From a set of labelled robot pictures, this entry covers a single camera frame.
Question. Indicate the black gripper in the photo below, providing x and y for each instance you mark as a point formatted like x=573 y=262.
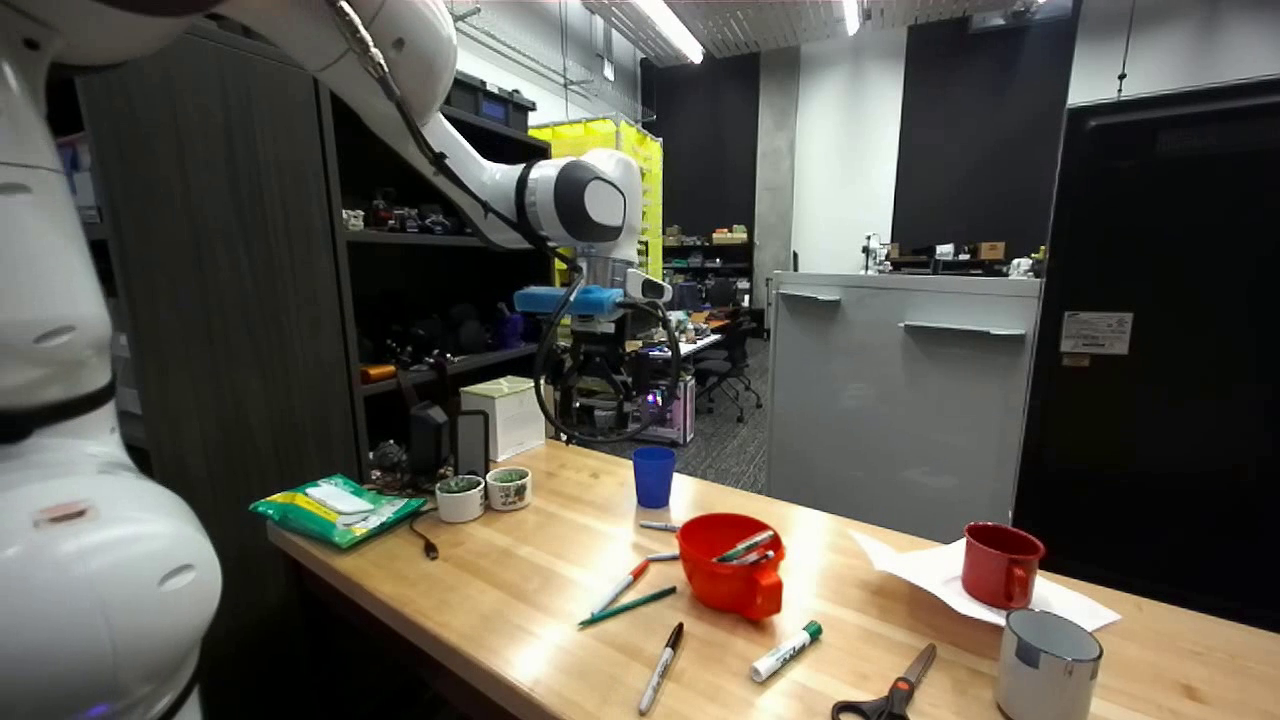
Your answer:
x=608 y=355

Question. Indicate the blue plastic cup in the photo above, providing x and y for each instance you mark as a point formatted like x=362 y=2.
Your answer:
x=652 y=477

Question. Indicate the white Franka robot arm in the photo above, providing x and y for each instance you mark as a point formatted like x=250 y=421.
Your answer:
x=83 y=586

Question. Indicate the small white cup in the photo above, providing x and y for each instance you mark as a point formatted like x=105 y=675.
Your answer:
x=457 y=502
x=511 y=488

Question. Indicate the orange plastic cup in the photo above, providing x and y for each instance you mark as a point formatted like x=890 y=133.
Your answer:
x=725 y=586

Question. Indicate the black office chair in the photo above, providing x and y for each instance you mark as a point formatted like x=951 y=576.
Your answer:
x=731 y=365

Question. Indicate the white box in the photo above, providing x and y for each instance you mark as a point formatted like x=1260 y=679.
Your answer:
x=505 y=416

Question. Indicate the grey marker orange cap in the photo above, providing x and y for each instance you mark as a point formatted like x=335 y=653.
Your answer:
x=627 y=586

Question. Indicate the grey marker dark red cap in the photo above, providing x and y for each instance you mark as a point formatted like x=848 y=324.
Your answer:
x=746 y=544

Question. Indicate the thin green pen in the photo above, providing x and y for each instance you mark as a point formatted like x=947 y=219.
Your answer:
x=627 y=606

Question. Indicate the black box device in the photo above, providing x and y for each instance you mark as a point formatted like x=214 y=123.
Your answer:
x=429 y=444

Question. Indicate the yellow rack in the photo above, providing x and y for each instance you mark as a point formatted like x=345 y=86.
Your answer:
x=645 y=172

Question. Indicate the black marker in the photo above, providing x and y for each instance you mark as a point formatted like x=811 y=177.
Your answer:
x=663 y=664

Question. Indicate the grey cabinet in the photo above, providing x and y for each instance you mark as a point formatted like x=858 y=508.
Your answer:
x=892 y=401

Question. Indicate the white marker green cap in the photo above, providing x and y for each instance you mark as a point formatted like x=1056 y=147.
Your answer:
x=785 y=653

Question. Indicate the green wipes packet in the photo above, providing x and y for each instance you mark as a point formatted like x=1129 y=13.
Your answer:
x=335 y=508

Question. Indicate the white paper sheet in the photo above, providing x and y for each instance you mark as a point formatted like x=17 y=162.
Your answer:
x=922 y=565

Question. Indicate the blue storage bin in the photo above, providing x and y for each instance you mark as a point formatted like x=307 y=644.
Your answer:
x=492 y=105

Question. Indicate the black orange scissors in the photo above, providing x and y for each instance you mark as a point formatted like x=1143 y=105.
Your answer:
x=907 y=680

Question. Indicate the long ceiling light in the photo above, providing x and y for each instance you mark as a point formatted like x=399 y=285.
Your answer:
x=667 y=24

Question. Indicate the red mug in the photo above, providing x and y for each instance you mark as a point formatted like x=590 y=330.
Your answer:
x=998 y=565

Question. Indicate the dark shelf unit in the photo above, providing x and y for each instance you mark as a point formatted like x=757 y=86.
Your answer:
x=225 y=264

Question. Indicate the short ceiling light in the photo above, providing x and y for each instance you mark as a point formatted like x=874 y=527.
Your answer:
x=848 y=16

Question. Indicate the white label sign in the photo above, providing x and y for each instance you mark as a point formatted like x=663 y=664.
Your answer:
x=1096 y=333

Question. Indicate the grey metal can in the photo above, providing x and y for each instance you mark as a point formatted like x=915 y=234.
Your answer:
x=1046 y=675

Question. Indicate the black cabinet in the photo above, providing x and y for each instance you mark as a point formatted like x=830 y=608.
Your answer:
x=1174 y=333

